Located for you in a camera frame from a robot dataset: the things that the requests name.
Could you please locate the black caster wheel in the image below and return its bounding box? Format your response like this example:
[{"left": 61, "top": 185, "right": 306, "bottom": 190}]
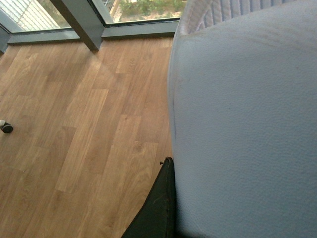
[{"left": 0, "top": 119, "right": 13, "bottom": 133}]

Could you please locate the light blue slipper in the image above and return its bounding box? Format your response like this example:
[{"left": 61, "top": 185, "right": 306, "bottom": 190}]
[{"left": 167, "top": 0, "right": 317, "bottom": 238}]

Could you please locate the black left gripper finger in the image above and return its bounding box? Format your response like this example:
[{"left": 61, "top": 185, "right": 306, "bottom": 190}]
[{"left": 122, "top": 157, "right": 175, "bottom": 238}]

